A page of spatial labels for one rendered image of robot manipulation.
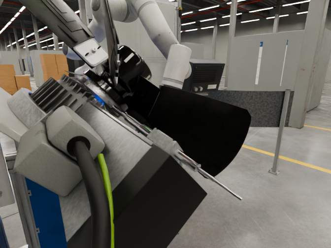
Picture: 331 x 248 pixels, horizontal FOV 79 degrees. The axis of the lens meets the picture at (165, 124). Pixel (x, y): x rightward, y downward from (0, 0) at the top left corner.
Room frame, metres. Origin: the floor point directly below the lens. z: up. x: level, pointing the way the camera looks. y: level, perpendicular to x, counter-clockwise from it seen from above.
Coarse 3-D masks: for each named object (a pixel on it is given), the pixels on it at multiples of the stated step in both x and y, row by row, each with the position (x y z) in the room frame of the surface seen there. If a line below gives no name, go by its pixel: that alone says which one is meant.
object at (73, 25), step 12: (24, 0) 0.48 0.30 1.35; (36, 0) 0.51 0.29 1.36; (48, 0) 0.54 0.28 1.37; (60, 0) 0.61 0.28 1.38; (36, 12) 0.49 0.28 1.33; (48, 12) 0.52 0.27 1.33; (60, 12) 0.55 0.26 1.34; (72, 12) 0.60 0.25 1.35; (48, 24) 0.49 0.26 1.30; (60, 24) 0.52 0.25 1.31; (72, 24) 0.55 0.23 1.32; (84, 24) 0.60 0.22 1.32; (60, 36) 0.50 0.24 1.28; (72, 36) 0.52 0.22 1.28; (84, 36) 0.56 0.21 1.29
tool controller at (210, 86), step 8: (192, 64) 1.19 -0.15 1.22; (200, 64) 1.22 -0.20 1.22; (208, 64) 1.25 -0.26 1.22; (216, 64) 1.28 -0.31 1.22; (224, 64) 1.32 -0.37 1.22; (192, 72) 1.20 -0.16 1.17; (200, 72) 1.23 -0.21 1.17; (208, 72) 1.26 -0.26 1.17; (216, 72) 1.30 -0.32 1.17; (184, 80) 1.25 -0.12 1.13; (192, 80) 1.21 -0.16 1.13; (200, 80) 1.25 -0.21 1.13; (208, 80) 1.28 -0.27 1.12; (216, 80) 1.32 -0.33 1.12; (184, 88) 1.25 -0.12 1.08; (192, 88) 1.23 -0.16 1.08; (200, 88) 1.24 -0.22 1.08; (208, 88) 1.30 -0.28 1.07; (216, 88) 1.34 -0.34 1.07
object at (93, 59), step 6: (84, 42) 0.55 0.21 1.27; (90, 42) 0.57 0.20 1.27; (96, 42) 0.59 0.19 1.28; (78, 48) 0.52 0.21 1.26; (84, 48) 0.54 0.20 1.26; (90, 48) 0.55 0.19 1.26; (96, 48) 0.57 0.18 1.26; (102, 48) 0.59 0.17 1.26; (78, 54) 0.51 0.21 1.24; (84, 54) 0.52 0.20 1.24; (90, 54) 0.54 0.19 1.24; (96, 54) 0.55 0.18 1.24; (102, 54) 0.57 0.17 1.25; (84, 60) 0.51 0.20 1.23; (90, 60) 0.52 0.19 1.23; (96, 60) 0.54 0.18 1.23; (102, 60) 0.56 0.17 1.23
